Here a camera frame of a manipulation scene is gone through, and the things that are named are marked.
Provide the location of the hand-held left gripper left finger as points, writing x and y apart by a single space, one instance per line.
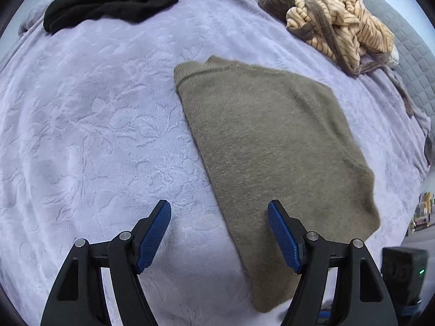
153 234

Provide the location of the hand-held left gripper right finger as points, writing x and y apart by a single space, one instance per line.
284 234

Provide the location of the taupe knit sweater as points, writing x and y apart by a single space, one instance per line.
272 135

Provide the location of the yellow and white object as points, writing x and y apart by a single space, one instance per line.
423 214

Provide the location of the lavender embossed blanket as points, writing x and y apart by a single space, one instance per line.
102 125

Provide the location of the striped cream and brown garment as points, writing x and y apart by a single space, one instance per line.
326 13

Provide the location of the black garment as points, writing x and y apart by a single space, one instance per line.
115 0

